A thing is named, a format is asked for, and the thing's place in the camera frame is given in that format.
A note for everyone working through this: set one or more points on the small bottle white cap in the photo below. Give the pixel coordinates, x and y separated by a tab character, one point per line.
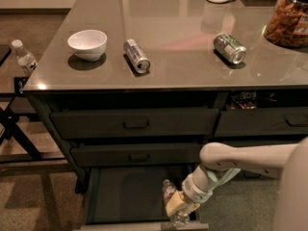
25	59

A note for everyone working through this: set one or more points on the green silver soda can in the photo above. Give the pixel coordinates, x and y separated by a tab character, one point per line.
229	48

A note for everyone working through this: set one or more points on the middle left drawer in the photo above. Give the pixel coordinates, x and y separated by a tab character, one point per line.
136	154

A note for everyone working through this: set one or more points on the black side table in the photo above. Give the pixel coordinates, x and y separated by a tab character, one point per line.
17	106

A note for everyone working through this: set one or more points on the middle right drawer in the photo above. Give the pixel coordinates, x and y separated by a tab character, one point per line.
255	142

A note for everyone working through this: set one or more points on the white ceramic bowl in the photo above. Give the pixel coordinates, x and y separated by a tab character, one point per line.
88	45

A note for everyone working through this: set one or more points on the clear plastic water bottle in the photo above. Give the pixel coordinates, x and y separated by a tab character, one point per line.
168	190

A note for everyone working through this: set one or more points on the snack packets in drawer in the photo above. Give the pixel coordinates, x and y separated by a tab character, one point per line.
251	99

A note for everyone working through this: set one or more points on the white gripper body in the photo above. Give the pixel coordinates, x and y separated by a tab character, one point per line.
194	191

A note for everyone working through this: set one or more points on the top right drawer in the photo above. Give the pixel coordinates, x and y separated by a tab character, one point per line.
263	122

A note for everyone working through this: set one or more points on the open bottom left drawer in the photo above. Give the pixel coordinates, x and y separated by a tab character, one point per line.
132	197

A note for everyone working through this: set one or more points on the top left drawer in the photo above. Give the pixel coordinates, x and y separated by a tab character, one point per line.
86	124

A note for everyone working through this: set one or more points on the smartphone on side table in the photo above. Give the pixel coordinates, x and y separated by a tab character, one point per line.
19	83

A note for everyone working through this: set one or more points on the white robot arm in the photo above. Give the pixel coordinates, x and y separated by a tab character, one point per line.
219	163

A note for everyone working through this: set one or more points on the dark grey cabinet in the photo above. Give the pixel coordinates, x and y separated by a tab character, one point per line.
186	71

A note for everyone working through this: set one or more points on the slim silver blue can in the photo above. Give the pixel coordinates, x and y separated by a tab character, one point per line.
136	56

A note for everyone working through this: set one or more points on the clear jar of nuts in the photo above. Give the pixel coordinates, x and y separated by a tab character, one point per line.
288	26

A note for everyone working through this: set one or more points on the bottom right drawer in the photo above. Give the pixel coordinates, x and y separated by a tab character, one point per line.
253	176

